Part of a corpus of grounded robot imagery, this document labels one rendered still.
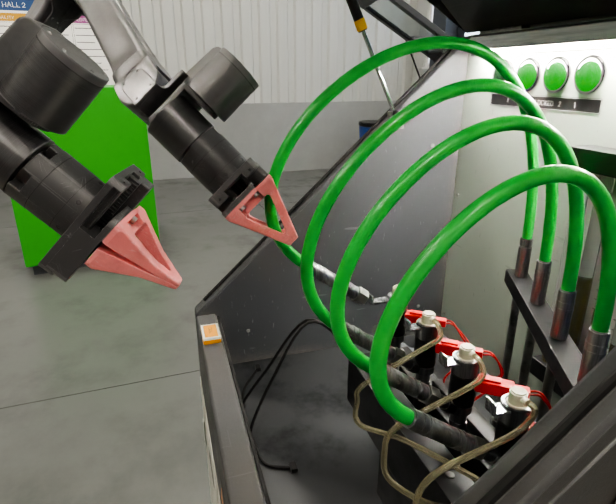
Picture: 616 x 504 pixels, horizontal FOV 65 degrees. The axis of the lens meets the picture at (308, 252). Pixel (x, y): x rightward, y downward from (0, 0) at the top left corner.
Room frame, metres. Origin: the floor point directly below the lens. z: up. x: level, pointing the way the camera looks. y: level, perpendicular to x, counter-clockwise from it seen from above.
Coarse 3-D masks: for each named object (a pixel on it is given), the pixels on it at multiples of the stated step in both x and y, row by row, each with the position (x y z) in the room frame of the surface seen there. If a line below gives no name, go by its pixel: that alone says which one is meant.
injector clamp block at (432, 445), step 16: (352, 368) 0.62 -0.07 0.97; (400, 368) 0.60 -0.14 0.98; (352, 384) 0.61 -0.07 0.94; (352, 400) 0.61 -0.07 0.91; (368, 400) 0.56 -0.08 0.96; (400, 400) 0.52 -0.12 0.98; (368, 416) 0.55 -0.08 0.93; (384, 416) 0.51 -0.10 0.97; (432, 416) 0.51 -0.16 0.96; (448, 416) 0.49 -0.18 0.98; (368, 432) 0.55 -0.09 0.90; (400, 432) 0.47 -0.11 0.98; (400, 448) 0.47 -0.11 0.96; (432, 448) 0.44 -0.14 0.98; (400, 464) 0.46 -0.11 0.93; (416, 464) 0.43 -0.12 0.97; (432, 464) 0.41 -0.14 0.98; (464, 464) 0.44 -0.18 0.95; (480, 464) 0.42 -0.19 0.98; (384, 480) 0.50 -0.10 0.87; (400, 480) 0.46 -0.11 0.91; (416, 480) 0.43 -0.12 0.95; (448, 480) 0.39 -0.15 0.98; (464, 480) 0.39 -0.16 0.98; (384, 496) 0.49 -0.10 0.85; (400, 496) 0.46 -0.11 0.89; (432, 496) 0.39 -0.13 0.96; (448, 496) 0.37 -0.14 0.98
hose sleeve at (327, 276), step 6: (318, 264) 0.57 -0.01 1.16; (318, 270) 0.56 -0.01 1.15; (324, 270) 0.56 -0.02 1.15; (318, 276) 0.56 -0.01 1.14; (324, 276) 0.56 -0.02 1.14; (330, 276) 0.56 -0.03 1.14; (324, 282) 0.56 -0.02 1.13; (330, 282) 0.56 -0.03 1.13; (348, 288) 0.57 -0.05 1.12; (354, 288) 0.57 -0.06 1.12; (348, 294) 0.57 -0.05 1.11; (354, 294) 0.57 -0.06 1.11
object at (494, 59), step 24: (408, 48) 0.59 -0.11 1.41; (432, 48) 0.60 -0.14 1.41; (456, 48) 0.61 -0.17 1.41; (480, 48) 0.62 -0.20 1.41; (360, 72) 0.57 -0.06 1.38; (504, 72) 0.63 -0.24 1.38; (312, 120) 0.56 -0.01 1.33; (288, 144) 0.55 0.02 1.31; (528, 144) 0.65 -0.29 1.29; (528, 168) 0.65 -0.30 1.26; (528, 192) 0.65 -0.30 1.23; (528, 216) 0.65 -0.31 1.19; (528, 240) 0.65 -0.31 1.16
